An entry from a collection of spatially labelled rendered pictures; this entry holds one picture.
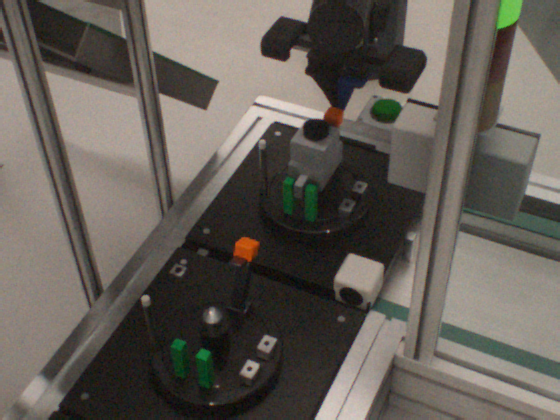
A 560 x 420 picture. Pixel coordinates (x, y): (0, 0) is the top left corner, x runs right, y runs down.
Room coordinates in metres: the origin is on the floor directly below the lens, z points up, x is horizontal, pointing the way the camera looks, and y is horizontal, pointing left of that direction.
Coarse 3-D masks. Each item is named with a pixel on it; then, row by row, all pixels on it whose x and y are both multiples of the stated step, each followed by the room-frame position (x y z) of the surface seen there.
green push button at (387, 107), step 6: (378, 102) 0.94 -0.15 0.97; (384, 102) 0.94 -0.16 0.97; (390, 102) 0.94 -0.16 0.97; (396, 102) 0.94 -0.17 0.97; (372, 108) 0.94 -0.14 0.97; (378, 108) 0.93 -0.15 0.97; (384, 108) 0.93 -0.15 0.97; (390, 108) 0.93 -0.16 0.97; (396, 108) 0.93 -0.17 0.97; (378, 114) 0.92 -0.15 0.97; (384, 114) 0.92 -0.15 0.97; (390, 114) 0.92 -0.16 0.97; (396, 114) 0.92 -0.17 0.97; (390, 120) 0.91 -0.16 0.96
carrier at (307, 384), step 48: (192, 288) 0.62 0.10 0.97; (288, 288) 0.61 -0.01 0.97; (144, 336) 0.55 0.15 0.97; (192, 336) 0.53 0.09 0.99; (240, 336) 0.53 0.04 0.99; (288, 336) 0.54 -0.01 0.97; (336, 336) 0.54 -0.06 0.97; (96, 384) 0.49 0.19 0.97; (144, 384) 0.49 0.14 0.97; (192, 384) 0.48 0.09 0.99; (240, 384) 0.47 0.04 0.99; (288, 384) 0.48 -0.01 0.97
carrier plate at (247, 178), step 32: (288, 128) 0.89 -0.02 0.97; (256, 160) 0.83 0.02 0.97; (352, 160) 0.83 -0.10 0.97; (384, 160) 0.82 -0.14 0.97; (224, 192) 0.77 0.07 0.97; (256, 192) 0.77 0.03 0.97; (384, 192) 0.76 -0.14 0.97; (416, 192) 0.76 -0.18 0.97; (224, 224) 0.72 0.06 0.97; (256, 224) 0.71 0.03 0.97; (384, 224) 0.71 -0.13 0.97; (224, 256) 0.67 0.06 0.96; (256, 256) 0.66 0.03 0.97; (288, 256) 0.66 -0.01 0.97; (320, 256) 0.66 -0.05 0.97; (384, 256) 0.66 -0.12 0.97; (320, 288) 0.61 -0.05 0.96
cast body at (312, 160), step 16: (304, 128) 0.75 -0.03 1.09; (320, 128) 0.74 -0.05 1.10; (336, 128) 0.75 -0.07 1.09; (304, 144) 0.73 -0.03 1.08; (320, 144) 0.73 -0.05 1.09; (336, 144) 0.75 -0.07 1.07; (304, 160) 0.73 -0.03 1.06; (320, 160) 0.72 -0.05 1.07; (336, 160) 0.75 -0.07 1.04; (288, 176) 0.73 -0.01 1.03; (304, 176) 0.72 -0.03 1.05; (320, 176) 0.71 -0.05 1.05; (304, 192) 0.71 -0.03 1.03
